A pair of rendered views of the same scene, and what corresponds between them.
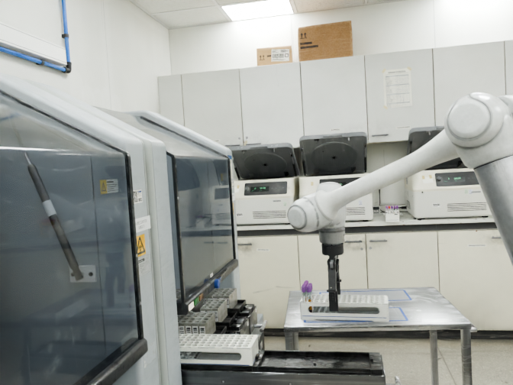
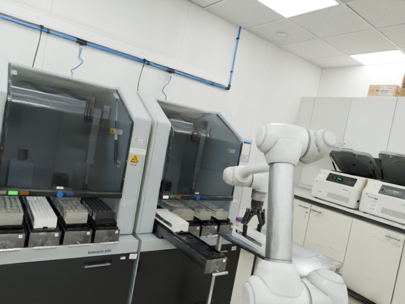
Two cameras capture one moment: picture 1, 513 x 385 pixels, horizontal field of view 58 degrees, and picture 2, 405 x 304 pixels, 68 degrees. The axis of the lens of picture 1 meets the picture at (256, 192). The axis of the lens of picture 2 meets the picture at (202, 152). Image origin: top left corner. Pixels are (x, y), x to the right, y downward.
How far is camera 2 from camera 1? 1.18 m
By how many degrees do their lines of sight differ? 42
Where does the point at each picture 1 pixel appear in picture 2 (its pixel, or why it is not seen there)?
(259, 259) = (323, 224)
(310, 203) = (232, 169)
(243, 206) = (323, 187)
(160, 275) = (147, 175)
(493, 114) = (267, 136)
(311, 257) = (358, 237)
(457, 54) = not seen: outside the picture
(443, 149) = not seen: hidden behind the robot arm
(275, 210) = (342, 196)
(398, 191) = not seen: outside the picture
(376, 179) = (261, 166)
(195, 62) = (332, 90)
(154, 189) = (153, 140)
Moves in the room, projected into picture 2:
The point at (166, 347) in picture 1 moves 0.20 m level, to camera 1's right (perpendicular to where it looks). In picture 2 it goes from (143, 205) to (164, 216)
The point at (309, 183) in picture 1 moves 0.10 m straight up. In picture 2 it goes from (373, 185) to (375, 175)
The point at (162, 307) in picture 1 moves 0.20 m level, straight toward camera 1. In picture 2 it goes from (145, 189) to (121, 191)
